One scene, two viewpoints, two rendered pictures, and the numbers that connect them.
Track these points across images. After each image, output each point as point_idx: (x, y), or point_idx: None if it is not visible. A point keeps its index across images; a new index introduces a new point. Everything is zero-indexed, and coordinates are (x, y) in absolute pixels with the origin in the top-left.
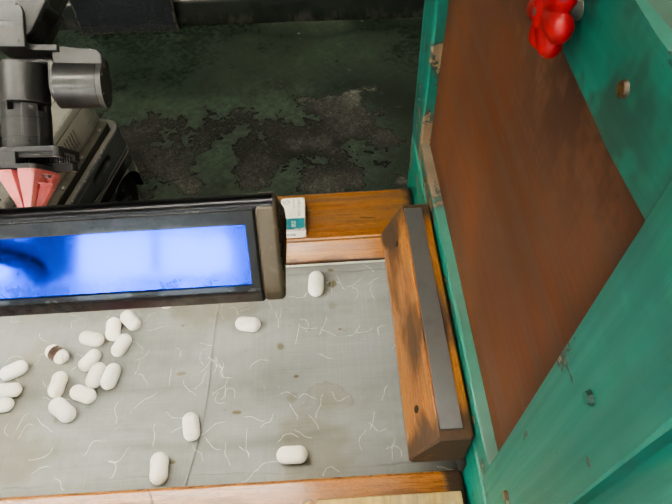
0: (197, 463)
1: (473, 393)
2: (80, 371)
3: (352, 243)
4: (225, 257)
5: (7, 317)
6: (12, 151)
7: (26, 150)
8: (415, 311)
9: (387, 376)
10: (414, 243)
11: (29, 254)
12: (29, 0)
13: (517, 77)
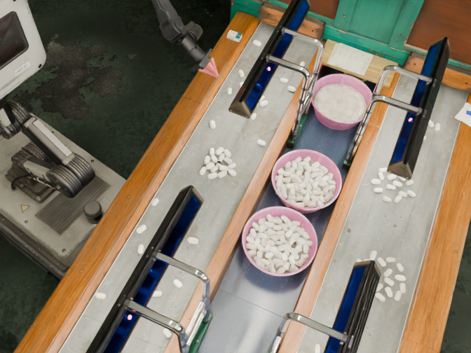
0: (293, 83)
1: (319, 16)
2: None
3: (249, 29)
4: (305, 5)
5: (221, 113)
6: (206, 57)
7: (207, 54)
8: None
9: (291, 43)
10: (275, 8)
11: (291, 24)
12: (177, 18)
13: None
